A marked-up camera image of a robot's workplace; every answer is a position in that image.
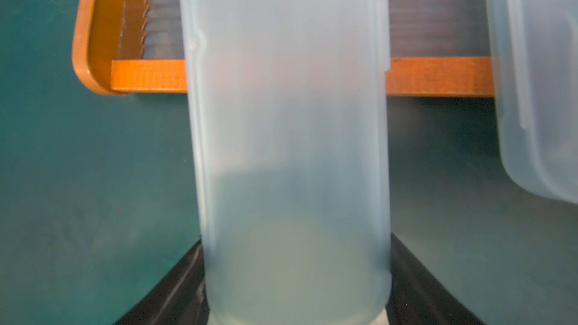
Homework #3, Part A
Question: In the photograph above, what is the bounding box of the blue pencil case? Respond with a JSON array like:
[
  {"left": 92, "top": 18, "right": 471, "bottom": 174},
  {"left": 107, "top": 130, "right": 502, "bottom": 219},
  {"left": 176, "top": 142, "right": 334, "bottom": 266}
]
[
  {"left": 180, "top": 0, "right": 392, "bottom": 324},
  {"left": 486, "top": 0, "right": 577, "bottom": 203}
]

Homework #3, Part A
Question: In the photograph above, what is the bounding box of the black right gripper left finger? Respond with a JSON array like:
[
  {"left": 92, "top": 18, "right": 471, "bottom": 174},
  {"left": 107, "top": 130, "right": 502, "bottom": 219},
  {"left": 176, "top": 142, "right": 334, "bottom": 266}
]
[{"left": 116, "top": 241, "right": 210, "bottom": 325}]

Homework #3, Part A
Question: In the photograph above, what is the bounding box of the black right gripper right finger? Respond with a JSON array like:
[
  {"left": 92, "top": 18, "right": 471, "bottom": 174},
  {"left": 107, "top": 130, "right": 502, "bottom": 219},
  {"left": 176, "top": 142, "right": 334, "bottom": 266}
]
[{"left": 385, "top": 235, "right": 483, "bottom": 325}]

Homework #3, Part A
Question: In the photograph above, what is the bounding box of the orange three-tier shelf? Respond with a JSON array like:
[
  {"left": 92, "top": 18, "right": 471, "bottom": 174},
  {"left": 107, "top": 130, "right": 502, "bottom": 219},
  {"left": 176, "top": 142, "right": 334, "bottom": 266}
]
[{"left": 72, "top": 0, "right": 495, "bottom": 98}]

